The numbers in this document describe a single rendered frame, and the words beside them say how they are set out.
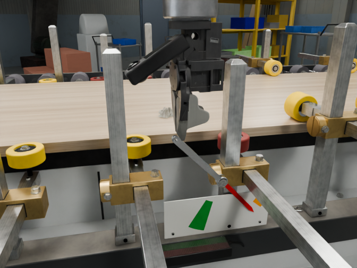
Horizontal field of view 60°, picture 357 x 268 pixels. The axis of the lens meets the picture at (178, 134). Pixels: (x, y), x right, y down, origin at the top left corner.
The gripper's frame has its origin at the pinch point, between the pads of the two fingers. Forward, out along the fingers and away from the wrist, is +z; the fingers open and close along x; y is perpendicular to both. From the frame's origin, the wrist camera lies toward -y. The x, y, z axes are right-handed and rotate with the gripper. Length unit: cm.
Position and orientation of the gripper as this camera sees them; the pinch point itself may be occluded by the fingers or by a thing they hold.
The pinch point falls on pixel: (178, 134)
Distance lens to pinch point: 58.0
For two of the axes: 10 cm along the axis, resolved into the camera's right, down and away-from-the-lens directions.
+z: 0.1, 9.4, 3.5
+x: -2.1, -3.4, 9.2
